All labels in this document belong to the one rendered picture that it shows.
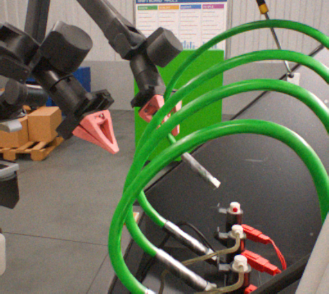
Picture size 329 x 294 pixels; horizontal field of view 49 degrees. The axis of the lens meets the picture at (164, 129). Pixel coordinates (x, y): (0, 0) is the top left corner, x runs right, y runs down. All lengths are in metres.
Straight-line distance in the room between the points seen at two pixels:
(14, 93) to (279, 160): 0.76
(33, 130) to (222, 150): 4.05
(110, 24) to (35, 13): 0.32
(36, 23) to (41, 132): 3.72
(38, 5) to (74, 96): 0.56
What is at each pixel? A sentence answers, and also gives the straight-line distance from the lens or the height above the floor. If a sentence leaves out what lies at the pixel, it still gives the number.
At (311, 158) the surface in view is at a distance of 0.36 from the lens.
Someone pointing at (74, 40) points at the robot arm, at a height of 1.39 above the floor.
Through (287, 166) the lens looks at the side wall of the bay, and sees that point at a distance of 0.96.
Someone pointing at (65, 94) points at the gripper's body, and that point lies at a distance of 0.64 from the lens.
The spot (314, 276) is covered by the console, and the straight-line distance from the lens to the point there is 0.27.
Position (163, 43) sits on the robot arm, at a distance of 0.77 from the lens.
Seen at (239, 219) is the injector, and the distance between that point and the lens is 0.64.
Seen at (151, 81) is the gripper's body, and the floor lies 1.31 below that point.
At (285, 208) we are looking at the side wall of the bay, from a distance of 1.00.
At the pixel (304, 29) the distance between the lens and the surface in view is 0.63.
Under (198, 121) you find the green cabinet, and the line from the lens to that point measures 3.91.
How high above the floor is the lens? 1.39
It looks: 14 degrees down
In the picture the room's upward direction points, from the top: straight up
